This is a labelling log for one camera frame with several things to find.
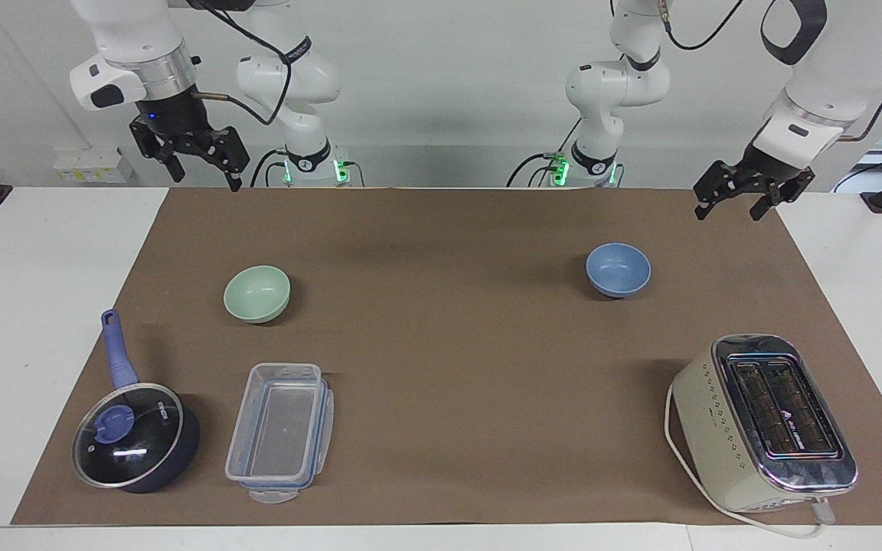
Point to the cream toaster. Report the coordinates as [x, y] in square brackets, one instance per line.
[762, 425]

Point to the clear plastic food container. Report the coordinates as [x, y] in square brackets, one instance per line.
[326, 417]

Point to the dark blue saucepan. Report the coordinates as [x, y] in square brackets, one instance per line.
[121, 360]

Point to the glass lid with blue knob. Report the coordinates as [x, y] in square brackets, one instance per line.
[129, 435]

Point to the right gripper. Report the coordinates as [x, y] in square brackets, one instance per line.
[177, 119]

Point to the green bowl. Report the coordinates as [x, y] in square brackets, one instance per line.
[257, 293]

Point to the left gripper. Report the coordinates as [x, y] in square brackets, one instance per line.
[764, 170]

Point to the white wall socket box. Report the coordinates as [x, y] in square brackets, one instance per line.
[93, 165]

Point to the blue bowl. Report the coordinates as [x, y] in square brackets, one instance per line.
[618, 269]

